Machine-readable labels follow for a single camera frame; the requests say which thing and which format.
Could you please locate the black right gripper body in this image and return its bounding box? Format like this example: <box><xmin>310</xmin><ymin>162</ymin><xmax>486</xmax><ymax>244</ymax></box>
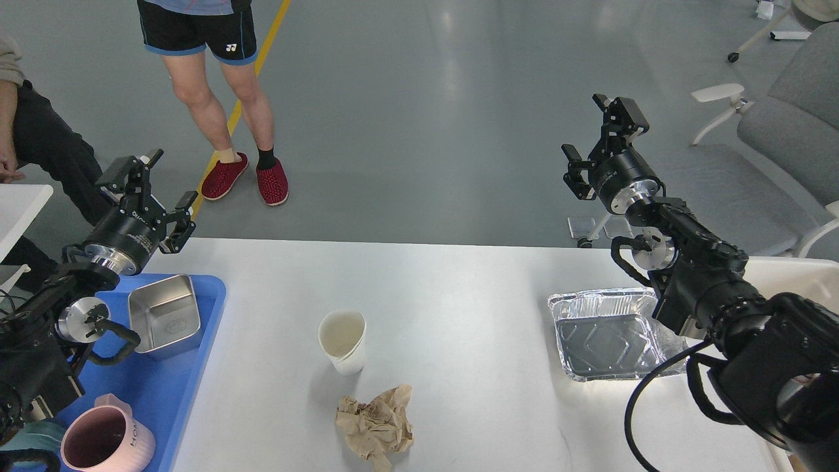
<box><xmin>583</xmin><ymin>148</ymin><xmax>663</xmax><ymax>215</ymax></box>

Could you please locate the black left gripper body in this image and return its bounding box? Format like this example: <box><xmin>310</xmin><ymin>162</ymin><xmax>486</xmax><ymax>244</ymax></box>
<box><xmin>83</xmin><ymin>207</ymin><xmax>174</xmax><ymax>275</ymax></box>

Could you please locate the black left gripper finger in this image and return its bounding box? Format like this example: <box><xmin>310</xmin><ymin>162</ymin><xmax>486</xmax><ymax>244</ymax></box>
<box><xmin>96</xmin><ymin>149</ymin><xmax>165</xmax><ymax>213</ymax></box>
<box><xmin>160</xmin><ymin>191</ymin><xmax>199</xmax><ymax>254</ymax></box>

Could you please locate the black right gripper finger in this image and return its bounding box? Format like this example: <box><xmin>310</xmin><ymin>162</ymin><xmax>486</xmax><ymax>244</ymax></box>
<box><xmin>593</xmin><ymin>94</ymin><xmax>650</xmax><ymax>163</ymax></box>
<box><xmin>561</xmin><ymin>144</ymin><xmax>598</xmax><ymax>201</ymax></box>

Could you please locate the square stainless steel tray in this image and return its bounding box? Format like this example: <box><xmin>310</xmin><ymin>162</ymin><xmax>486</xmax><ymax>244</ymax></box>
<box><xmin>128</xmin><ymin>275</ymin><xmax>202</xmax><ymax>361</ymax></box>

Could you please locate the pink mug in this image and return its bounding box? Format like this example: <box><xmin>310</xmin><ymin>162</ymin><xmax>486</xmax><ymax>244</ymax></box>
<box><xmin>60</xmin><ymin>393</ymin><xmax>156</xmax><ymax>471</ymax></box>

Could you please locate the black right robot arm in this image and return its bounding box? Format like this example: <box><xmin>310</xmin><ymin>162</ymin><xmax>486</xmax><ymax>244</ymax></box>
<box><xmin>562</xmin><ymin>94</ymin><xmax>838</xmax><ymax>471</ymax></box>

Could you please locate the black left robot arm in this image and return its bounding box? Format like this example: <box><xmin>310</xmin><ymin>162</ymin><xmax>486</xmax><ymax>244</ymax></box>
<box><xmin>1</xmin><ymin>149</ymin><xmax>198</xmax><ymax>443</ymax></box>

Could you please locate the seated person in black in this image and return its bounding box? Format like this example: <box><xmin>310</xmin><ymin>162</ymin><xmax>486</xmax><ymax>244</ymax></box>
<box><xmin>0</xmin><ymin>33</ymin><xmax>122</xmax><ymax>296</ymax></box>

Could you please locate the white side table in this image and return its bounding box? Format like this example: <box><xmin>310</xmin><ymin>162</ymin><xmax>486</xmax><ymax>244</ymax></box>
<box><xmin>1</xmin><ymin>184</ymin><xmax>54</xmax><ymax>260</ymax></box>

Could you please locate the grey office chair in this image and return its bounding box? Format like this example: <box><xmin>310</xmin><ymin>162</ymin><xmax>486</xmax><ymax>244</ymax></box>
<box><xmin>567</xmin><ymin>23</ymin><xmax>839</xmax><ymax>260</ymax></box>

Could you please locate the blue plastic tray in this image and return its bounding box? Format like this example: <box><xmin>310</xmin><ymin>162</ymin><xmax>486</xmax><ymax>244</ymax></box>
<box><xmin>58</xmin><ymin>275</ymin><xmax>227</xmax><ymax>471</ymax></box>

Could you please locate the standing person in shorts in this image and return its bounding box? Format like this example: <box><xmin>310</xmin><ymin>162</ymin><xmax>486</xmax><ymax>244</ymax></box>
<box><xmin>136</xmin><ymin>0</ymin><xmax>290</xmax><ymax>207</ymax></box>

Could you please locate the aluminium foil tray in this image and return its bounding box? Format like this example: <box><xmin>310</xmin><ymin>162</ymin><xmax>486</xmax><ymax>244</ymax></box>
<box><xmin>547</xmin><ymin>287</ymin><xmax>688</xmax><ymax>382</ymax></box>

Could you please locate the white chair base far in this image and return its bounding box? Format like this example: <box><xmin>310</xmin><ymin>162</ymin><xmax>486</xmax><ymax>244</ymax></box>
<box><xmin>726</xmin><ymin>1</ymin><xmax>838</xmax><ymax>63</ymax></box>

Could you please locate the white paper cup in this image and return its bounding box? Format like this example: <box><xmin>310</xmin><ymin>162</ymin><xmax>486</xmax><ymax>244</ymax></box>
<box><xmin>318</xmin><ymin>310</ymin><xmax>368</xmax><ymax>374</ymax></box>

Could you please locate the teal ceramic mug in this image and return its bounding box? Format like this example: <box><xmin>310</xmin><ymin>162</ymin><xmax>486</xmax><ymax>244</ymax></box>
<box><xmin>4</xmin><ymin>419</ymin><xmax>67</xmax><ymax>456</ymax></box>

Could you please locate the crumpled brown paper napkin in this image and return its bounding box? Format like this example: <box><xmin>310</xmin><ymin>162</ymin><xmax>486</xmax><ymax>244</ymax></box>
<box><xmin>335</xmin><ymin>383</ymin><xmax>414</xmax><ymax>471</ymax></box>

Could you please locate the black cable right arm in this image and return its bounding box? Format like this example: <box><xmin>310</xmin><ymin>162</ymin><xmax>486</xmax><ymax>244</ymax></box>
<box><xmin>624</xmin><ymin>338</ymin><xmax>728</xmax><ymax>472</ymax></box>

